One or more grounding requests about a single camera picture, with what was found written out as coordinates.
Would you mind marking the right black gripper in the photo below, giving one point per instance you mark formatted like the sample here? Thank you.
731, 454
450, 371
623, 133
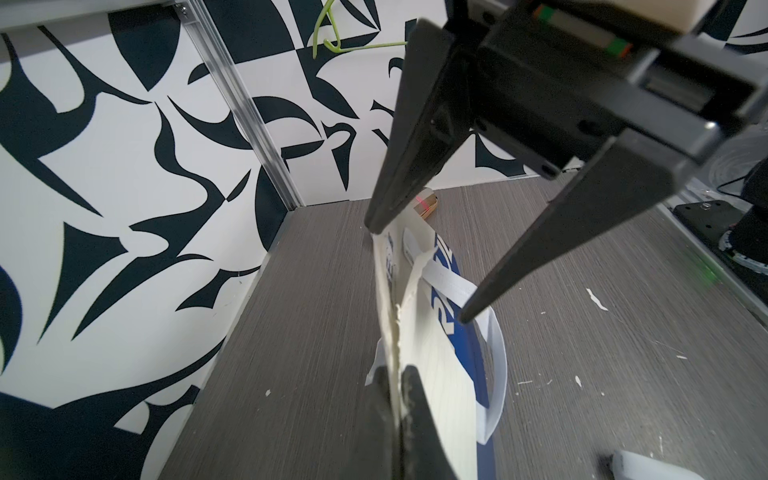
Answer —
556, 80

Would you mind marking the white paper receipt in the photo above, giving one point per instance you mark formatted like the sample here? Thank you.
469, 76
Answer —
449, 389

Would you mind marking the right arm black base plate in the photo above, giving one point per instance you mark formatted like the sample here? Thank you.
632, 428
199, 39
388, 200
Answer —
736, 238

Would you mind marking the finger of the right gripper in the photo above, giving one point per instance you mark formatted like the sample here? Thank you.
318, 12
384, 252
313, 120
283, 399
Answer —
432, 116

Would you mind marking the small white stapler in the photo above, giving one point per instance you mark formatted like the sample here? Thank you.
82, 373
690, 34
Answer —
625, 465

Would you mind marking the green clothes hanger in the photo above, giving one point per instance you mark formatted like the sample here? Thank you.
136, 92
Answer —
335, 44

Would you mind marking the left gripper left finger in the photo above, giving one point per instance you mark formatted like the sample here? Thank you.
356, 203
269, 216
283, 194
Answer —
373, 449

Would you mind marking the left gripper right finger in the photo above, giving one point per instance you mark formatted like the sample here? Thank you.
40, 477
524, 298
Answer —
422, 455

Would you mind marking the blue white paper bag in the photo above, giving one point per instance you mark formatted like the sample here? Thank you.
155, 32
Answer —
463, 367

